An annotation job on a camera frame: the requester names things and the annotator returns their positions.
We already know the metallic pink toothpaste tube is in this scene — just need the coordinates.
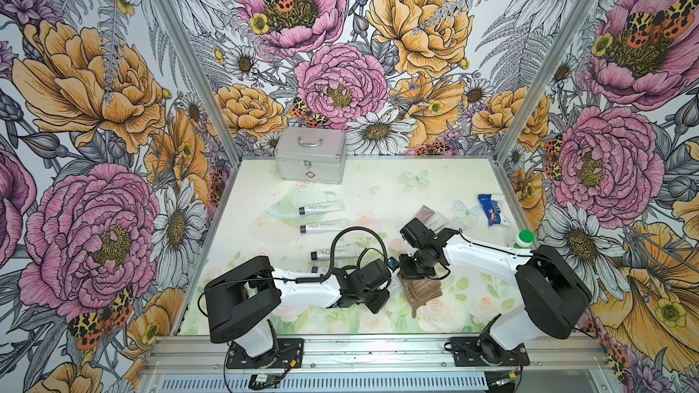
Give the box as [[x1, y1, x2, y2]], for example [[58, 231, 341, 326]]
[[415, 206, 436, 224]]

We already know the black cap toothpaste tube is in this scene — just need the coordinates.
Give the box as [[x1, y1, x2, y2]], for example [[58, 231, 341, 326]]
[[426, 213, 449, 232]]

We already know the pink cap toothpaste tube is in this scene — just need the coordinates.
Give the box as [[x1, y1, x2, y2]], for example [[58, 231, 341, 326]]
[[387, 275, 404, 295]]

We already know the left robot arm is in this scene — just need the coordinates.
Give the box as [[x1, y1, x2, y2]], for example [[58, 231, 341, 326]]
[[203, 256, 392, 360]]

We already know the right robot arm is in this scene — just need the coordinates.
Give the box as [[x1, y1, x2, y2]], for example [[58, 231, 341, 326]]
[[400, 218, 592, 367]]

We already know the purple cap toothpaste tube upper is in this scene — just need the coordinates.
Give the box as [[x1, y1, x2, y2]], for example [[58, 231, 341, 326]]
[[300, 218, 349, 234]]

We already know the dark green cap toothpaste tube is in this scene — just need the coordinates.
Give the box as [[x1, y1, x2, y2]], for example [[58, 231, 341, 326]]
[[299, 199, 345, 216]]

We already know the blue bandage packet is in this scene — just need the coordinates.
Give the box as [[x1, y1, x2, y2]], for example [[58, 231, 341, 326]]
[[478, 194, 502, 227]]

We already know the green cap white bottle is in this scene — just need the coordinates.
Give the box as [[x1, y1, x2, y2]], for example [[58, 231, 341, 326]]
[[513, 230, 535, 249]]

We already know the silver metal first-aid case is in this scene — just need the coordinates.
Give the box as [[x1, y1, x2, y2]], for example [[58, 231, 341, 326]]
[[274, 127, 346, 185]]

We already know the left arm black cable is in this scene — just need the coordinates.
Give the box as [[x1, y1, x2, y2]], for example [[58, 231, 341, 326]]
[[196, 226, 391, 350]]

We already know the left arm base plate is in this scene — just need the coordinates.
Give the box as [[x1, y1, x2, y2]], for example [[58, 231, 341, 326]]
[[225, 338, 305, 369]]

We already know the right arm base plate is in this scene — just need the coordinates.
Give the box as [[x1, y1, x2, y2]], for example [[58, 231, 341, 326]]
[[444, 335, 530, 368]]

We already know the aluminium front rail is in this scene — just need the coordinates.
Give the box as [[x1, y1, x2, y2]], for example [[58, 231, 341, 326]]
[[139, 334, 623, 392]]

